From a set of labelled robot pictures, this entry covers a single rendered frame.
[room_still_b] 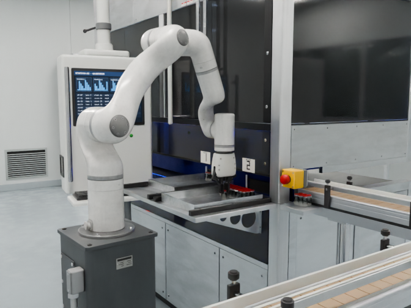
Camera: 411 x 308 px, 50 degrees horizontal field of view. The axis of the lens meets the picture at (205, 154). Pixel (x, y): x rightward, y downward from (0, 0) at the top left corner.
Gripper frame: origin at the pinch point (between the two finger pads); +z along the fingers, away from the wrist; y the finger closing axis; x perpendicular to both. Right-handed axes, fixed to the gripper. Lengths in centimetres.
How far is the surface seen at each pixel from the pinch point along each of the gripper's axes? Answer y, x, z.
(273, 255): -15.6, 14.2, 28.3
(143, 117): -2, -81, -28
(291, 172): -14.9, 24.4, -8.6
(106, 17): 15, -90, -83
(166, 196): 21.8, -10.7, 3.0
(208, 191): -2.0, -14.9, 4.3
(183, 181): -10, -49, 5
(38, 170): -46, -539, 66
